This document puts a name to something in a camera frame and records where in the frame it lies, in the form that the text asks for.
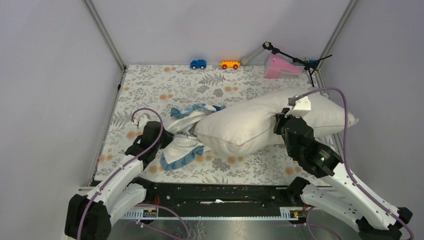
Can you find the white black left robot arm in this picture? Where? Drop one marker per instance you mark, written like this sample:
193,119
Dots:
91,216

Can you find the pink plastic dustpan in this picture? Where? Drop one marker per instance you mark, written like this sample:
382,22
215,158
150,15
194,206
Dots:
276,67

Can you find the white pillow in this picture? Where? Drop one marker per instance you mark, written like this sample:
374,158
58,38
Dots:
245,127

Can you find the floral patterned table cloth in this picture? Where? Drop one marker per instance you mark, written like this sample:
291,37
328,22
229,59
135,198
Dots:
163,87

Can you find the orange yellow toy wagon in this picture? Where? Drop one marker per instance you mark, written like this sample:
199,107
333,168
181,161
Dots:
229,64

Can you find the grey cylinder tube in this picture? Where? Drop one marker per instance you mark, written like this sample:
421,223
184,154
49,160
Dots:
245,60

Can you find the grey slotted cable duct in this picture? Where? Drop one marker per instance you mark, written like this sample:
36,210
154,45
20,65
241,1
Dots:
214,213

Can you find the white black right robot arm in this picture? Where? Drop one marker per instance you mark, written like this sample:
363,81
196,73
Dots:
360,207

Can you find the black tripod stand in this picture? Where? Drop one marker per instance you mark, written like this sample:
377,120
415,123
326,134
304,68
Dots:
309,65

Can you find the blue white plush pillowcase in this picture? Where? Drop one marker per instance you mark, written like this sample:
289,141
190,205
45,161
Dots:
185,145

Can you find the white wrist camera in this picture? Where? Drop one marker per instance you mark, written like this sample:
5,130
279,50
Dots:
300,107
141,121

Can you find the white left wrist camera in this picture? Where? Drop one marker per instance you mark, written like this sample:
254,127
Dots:
141,121

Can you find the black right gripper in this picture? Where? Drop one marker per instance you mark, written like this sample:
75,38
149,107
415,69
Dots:
281,119

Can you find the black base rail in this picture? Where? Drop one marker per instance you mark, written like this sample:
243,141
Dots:
183,195

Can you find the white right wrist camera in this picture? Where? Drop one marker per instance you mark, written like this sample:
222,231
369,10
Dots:
300,107

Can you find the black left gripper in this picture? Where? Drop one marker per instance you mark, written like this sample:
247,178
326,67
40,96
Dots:
168,137

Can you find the blue toy car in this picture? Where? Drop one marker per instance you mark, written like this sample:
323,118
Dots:
198,64

